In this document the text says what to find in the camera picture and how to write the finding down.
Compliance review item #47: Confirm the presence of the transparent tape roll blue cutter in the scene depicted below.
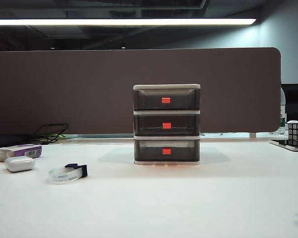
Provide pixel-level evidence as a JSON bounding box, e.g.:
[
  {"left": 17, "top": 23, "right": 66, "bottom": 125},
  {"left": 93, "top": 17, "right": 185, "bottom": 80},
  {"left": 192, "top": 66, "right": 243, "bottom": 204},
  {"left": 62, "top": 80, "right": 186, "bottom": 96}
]
[{"left": 48, "top": 163, "right": 89, "bottom": 184}]

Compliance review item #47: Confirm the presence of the brown desk partition panel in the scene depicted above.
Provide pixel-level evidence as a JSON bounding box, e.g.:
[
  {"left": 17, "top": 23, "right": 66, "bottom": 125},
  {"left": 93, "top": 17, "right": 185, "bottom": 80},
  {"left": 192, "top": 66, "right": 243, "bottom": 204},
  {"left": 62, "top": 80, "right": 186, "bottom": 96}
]
[{"left": 0, "top": 47, "right": 282, "bottom": 136}]

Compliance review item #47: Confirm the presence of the long ceiling light strip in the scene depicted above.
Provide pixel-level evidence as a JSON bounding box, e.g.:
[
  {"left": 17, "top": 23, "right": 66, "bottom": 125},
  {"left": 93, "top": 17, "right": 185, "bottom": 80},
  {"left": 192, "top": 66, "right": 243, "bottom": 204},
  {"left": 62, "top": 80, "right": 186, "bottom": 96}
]
[{"left": 0, "top": 17, "right": 257, "bottom": 27}]

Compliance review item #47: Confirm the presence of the purple white small box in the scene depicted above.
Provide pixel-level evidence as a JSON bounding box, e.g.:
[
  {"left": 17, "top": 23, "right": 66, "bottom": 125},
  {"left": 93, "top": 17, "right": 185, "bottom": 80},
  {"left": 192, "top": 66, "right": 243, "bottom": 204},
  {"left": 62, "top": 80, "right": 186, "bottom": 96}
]
[{"left": 0, "top": 144, "right": 42, "bottom": 162}]

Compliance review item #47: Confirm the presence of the clear plastic bottle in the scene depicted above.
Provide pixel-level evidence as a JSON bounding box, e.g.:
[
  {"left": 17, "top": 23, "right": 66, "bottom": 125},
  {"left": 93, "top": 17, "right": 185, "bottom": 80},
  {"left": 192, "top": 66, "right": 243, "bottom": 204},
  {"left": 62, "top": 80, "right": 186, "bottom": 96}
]
[{"left": 280, "top": 88, "right": 288, "bottom": 131}]

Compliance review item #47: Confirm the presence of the white earbuds case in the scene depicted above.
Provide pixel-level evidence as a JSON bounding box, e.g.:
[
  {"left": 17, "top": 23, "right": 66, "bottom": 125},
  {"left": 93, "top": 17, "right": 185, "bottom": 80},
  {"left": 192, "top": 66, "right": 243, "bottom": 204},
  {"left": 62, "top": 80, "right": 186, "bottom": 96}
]
[{"left": 4, "top": 156, "right": 35, "bottom": 173}]

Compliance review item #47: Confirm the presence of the black monitor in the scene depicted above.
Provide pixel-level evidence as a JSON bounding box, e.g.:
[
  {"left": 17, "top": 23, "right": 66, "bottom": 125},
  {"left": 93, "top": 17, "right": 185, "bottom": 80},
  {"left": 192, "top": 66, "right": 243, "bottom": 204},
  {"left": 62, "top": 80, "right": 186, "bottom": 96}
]
[{"left": 281, "top": 83, "right": 298, "bottom": 122}]

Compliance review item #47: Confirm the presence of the white drawer cabinet frame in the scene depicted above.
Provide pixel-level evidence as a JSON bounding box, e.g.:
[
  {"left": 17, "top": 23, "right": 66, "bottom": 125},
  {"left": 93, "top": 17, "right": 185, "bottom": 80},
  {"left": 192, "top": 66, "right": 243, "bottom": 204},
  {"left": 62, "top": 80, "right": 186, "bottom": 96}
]
[{"left": 133, "top": 83, "right": 201, "bottom": 166}]

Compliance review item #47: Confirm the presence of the black cable bundle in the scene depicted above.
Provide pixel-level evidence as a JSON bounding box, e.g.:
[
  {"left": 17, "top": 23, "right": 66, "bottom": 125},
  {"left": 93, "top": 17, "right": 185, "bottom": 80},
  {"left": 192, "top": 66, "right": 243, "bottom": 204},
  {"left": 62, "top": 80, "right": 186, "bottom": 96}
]
[{"left": 31, "top": 123, "right": 70, "bottom": 145}]

